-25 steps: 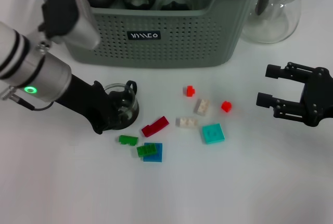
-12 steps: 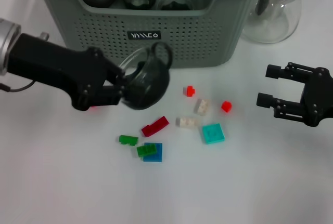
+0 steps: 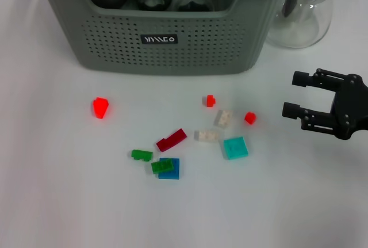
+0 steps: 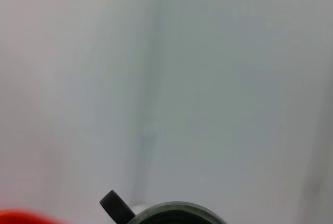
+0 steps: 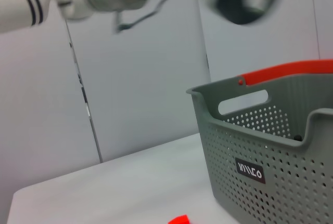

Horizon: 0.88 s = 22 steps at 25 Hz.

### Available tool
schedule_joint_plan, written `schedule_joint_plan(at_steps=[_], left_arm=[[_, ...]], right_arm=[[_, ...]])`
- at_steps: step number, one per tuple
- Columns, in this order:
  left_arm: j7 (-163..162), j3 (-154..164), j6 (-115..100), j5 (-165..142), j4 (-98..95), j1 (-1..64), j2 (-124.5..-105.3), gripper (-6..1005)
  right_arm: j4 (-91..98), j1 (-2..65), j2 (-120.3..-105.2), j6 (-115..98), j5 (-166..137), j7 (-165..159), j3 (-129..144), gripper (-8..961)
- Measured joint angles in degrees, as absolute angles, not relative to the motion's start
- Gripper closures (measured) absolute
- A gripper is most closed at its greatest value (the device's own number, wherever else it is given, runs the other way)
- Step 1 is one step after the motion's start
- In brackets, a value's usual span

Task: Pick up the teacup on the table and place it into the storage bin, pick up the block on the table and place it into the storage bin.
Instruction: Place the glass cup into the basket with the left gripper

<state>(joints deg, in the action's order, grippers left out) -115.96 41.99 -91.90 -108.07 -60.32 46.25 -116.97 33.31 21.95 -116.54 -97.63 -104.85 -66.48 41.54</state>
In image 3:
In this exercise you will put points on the small red rounded block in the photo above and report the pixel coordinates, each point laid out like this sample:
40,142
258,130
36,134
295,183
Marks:
250,117

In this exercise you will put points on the green flat toy brick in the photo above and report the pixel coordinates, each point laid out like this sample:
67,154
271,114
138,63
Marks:
161,167

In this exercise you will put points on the blue square toy plate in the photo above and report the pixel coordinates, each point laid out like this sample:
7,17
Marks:
172,173

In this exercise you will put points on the glass carafe with black lid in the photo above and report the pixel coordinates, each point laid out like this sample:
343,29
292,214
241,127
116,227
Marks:
302,26

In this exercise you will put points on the dark red long brick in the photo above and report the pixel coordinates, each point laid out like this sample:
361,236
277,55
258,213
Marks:
171,140

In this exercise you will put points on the teal square toy plate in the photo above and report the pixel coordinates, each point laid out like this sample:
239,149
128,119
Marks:
235,148

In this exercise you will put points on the red trapezoid toy block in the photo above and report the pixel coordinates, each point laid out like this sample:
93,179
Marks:
100,107

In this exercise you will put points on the small red stepped block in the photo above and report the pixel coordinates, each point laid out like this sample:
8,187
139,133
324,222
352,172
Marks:
210,100

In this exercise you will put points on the white square toy brick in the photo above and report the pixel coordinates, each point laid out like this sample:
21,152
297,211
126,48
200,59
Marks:
223,118

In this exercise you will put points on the green sloped toy brick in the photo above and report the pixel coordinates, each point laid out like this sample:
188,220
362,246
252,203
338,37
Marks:
141,155

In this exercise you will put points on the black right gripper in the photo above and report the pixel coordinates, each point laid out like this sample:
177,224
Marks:
352,107

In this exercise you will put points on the white long toy brick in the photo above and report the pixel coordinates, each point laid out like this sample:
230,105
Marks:
206,135

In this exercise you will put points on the grey-green perforated storage bin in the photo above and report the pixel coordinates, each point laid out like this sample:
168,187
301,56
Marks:
172,58

